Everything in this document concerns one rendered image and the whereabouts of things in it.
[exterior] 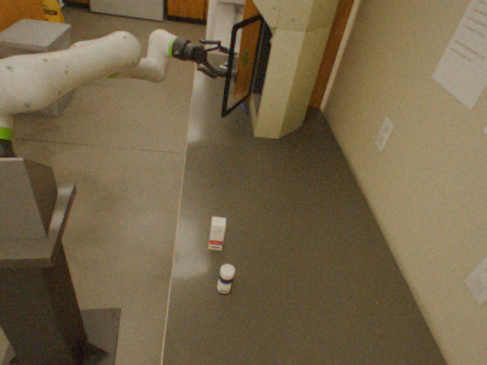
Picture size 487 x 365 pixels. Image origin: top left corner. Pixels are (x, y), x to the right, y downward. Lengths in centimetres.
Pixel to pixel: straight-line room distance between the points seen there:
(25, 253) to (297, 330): 75
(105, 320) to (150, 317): 22
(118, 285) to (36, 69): 143
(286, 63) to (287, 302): 90
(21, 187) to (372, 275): 100
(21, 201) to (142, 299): 118
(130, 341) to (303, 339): 117
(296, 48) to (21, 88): 94
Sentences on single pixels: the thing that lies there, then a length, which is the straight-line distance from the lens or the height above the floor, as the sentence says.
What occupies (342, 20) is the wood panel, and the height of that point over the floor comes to 139.
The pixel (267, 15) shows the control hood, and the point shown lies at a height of 145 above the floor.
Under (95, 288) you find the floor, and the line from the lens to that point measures 215.
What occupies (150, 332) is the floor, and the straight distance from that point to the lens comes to 198.
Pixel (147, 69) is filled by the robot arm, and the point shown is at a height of 113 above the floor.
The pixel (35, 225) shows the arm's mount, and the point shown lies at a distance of 110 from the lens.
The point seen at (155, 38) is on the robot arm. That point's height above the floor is 123.
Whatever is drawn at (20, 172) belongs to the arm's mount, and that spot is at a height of 118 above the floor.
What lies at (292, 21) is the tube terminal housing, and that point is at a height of 144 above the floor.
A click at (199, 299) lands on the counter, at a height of 94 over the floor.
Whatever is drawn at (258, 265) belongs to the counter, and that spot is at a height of 94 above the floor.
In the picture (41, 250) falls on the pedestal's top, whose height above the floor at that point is 94.
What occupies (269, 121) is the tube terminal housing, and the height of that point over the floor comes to 103.
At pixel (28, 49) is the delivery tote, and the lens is 337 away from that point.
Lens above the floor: 175
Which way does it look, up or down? 39 degrees down
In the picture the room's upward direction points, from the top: 10 degrees clockwise
